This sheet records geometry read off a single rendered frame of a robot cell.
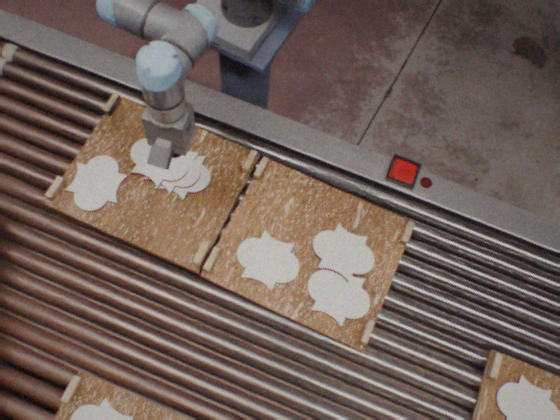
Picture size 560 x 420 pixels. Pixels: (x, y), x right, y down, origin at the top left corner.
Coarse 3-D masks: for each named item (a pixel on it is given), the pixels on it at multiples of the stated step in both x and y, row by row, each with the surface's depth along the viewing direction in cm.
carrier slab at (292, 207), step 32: (256, 192) 146; (288, 192) 146; (320, 192) 147; (256, 224) 142; (288, 224) 143; (320, 224) 143; (352, 224) 144; (384, 224) 144; (224, 256) 138; (384, 256) 141; (224, 288) 137; (256, 288) 136; (288, 288) 136; (384, 288) 138; (320, 320) 134; (352, 320) 134
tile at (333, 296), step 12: (312, 276) 137; (324, 276) 137; (336, 276) 137; (312, 288) 136; (324, 288) 136; (336, 288) 136; (348, 288) 136; (360, 288) 137; (324, 300) 135; (336, 300) 135; (348, 300) 135; (360, 300) 135; (324, 312) 134; (336, 312) 134; (348, 312) 134; (360, 312) 134
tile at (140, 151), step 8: (136, 144) 145; (144, 144) 145; (136, 152) 144; (144, 152) 144; (136, 160) 143; (144, 160) 144; (176, 160) 144; (184, 160) 144; (136, 168) 143; (144, 168) 143; (152, 168) 143; (160, 168) 143; (176, 168) 143; (184, 168) 143; (152, 176) 142; (160, 176) 142; (168, 176) 142; (176, 176) 142
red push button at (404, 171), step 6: (396, 162) 152; (402, 162) 153; (408, 162) 153; (396, 168) 152; (402, 168) 152; (408, 168) 152; (414, 168) 152; (390, 174) 151; (396, 174) 151; (402, 174) 151; (408, 174) 151; (414, 174) 151; (402, 180) 150; (408, 180) 151
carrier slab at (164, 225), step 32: (96, 128) 150; (128, 128) 150; (128, 160) 147; (224, 160) 148; (256, 160) 150; (64, 192) 142; (128, 192) 143; (160, 192) 144; (224, 192) 145; (96, 224) 139; (128, 224) 140; (160, 224) 141; (192, 224) 141; (160, 256) 138; (192, 256) 138
